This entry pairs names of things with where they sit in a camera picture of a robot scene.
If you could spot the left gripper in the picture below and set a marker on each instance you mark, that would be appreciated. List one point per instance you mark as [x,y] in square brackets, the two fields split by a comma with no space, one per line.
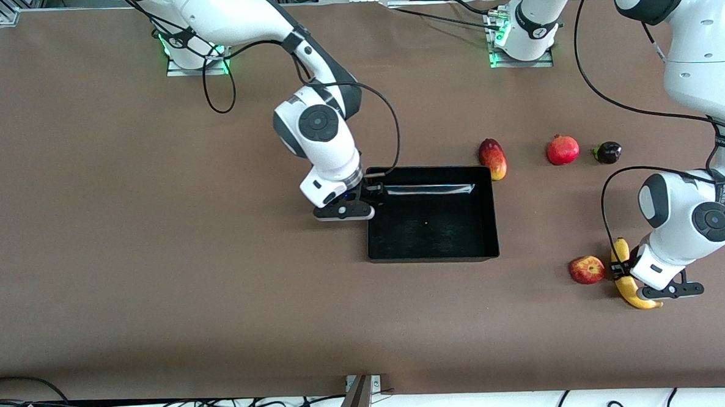
[619,270]

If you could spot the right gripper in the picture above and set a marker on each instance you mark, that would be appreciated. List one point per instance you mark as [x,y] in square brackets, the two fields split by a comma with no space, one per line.
[371,193]

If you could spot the yellow banana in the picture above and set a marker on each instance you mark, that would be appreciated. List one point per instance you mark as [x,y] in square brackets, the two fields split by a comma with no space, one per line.
[628,290]

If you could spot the red yellow apple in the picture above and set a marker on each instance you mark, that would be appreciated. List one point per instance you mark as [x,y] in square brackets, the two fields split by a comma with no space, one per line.
[587,270]

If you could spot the black rectangular plastic box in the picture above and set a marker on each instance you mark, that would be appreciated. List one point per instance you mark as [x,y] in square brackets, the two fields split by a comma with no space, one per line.
[431,237]

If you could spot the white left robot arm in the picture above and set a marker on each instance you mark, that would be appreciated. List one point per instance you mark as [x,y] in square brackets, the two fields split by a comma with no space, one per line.
[704,48]

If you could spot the dark purple eggplant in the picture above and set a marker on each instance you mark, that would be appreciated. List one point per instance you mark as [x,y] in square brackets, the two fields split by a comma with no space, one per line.
[609,153]

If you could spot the red yellow mango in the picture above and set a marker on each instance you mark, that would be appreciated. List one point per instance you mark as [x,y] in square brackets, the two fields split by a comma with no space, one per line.
[493,159]

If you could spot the red pomegranate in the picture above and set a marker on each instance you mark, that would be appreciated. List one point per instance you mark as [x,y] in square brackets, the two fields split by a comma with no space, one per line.
[563,151]

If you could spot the brown table cover sheet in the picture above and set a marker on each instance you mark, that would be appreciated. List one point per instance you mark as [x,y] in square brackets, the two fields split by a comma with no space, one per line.
[157,267]

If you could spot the small metal bracket plate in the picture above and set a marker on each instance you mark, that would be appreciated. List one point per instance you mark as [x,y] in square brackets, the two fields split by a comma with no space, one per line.
[376,383]

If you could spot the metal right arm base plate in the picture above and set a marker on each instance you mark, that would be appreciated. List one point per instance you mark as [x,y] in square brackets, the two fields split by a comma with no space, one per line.
[197,70]

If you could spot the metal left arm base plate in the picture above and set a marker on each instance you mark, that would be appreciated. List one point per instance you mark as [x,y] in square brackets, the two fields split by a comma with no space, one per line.
[546,63]

